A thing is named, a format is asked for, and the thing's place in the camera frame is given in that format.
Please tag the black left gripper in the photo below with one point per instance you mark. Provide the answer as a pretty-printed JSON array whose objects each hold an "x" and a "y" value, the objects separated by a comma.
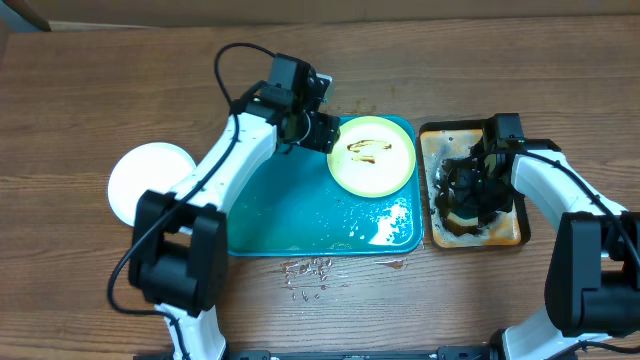
[{"x": 326, "y": 133}]

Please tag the white plate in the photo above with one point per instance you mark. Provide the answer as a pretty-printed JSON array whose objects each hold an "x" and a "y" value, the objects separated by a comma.
[{"x": 154, "y": 166}]

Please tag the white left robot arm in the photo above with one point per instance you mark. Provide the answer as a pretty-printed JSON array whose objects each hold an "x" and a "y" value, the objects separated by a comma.
[{"x": 179, "y": 253}]

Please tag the yellow plate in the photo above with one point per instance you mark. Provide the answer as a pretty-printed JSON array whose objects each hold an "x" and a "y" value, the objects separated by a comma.
[{"x": 373, "y": 157}]

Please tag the black baking tray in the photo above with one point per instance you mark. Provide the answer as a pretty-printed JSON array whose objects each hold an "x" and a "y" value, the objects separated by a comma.
[{"x": 443, "y": 141}]

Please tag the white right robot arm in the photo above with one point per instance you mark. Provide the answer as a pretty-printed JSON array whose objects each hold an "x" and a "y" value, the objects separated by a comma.
[{"x": 591, "y": 291}]

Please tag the teal plastic tray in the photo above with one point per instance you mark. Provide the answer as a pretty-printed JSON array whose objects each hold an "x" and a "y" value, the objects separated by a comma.
[{"x": 292, "y": 206}]

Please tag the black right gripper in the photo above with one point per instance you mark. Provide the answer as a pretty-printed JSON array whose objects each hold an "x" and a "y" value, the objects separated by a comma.
[{"x": 466, "y": 201}]

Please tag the green yellow sponge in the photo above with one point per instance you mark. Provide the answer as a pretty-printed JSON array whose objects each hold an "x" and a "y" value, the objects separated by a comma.
[{"x": 465, "y": 219}]

